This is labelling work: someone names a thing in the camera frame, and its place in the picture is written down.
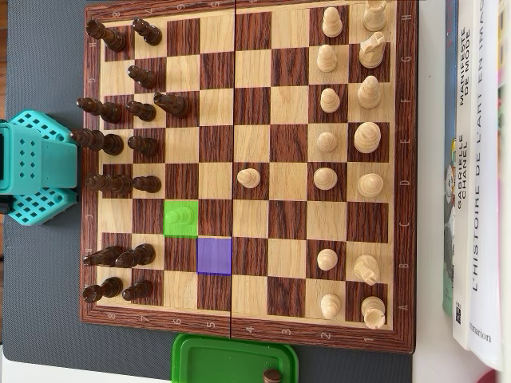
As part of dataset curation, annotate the light wooden chess pawn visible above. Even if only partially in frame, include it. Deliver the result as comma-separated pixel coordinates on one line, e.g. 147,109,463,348
168,206,196,229
313,167,339,191
236,168,262,189
317,248,339,271
316,43,339,73
320,294,343,320
317,132,339,153
322,6,343,39
320,87,342,113

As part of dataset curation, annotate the light wooden chess queen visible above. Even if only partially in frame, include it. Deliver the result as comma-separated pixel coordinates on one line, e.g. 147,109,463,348
357,172,385,198

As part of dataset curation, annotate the light wooden chess king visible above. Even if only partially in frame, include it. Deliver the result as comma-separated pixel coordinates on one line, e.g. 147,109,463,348
353,121,382,155

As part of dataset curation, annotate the light wooden chess knight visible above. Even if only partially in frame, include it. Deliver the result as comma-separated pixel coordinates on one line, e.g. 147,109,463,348
358,31,386,69
352,255,382,286

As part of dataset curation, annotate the dark wooden chess queen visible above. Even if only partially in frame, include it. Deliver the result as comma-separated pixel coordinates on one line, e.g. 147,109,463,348
84,173,133,196

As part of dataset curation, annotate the light wooden chess bishop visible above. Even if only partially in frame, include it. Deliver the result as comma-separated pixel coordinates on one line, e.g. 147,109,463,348
357,75,382,110

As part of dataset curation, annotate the dark wooden chess king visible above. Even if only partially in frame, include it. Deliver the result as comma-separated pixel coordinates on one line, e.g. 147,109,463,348
69,128,125,156

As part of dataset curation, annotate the dark wooden chess bishop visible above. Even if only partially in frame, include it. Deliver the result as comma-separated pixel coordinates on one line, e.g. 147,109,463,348
76,97,124,124

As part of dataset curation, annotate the light wooden chess rook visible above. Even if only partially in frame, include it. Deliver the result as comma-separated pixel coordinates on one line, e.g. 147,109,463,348
360,297,386,330
362,0,388,32

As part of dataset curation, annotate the dark wooden chess rook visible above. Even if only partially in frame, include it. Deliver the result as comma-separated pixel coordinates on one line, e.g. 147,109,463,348
81,276,125,302
85,19,128,53

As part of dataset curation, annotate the wooden folding chessboard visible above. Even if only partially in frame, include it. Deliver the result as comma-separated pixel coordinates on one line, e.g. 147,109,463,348
79,0,419,355

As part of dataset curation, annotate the green plastic container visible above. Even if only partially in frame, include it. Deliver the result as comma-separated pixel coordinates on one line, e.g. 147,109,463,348
171,333,299,383

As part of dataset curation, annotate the blue illustrated book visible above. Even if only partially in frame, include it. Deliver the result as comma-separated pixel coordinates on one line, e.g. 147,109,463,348
442,0,460,318

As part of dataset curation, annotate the white Gabrielle Chanel book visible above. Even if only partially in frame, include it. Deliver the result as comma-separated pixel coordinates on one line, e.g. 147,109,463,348
452,0,480,352

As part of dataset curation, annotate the white art history book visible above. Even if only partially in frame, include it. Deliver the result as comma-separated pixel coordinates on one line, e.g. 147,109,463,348
469,0,505,372

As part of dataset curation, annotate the pink round object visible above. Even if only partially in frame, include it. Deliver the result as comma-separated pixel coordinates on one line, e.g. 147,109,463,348
470,369,511,383

